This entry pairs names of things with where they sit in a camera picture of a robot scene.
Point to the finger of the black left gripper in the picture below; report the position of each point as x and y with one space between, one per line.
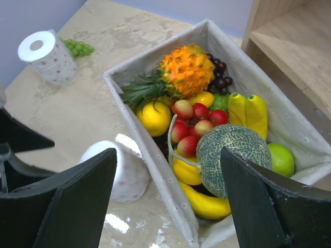
16 174
20 137

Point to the wicker basket with liner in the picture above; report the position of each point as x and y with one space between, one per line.
286 124

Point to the green netted toy melon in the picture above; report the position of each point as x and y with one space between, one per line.
240 140

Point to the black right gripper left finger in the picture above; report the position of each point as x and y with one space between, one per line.
66 209

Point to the orange toy pineapple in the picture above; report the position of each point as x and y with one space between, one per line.
182 74

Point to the yellow toy lemon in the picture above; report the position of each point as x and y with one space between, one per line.
155 117

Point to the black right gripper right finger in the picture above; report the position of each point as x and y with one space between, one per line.
271 210

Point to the floral paper roll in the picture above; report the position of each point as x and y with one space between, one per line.
132 175
48 56

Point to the yellow toy banana bunch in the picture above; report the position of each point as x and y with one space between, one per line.
250 112

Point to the green grape bunch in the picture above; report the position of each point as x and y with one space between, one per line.
77 48

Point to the wooden shelf unit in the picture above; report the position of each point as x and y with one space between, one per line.
290 41

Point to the dark purple toy grapes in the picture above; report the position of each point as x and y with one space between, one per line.
220 83

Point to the red toy strawberry cluster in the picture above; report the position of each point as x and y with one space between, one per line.
192 122

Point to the yellow toy mango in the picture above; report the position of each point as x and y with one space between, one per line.
204 97

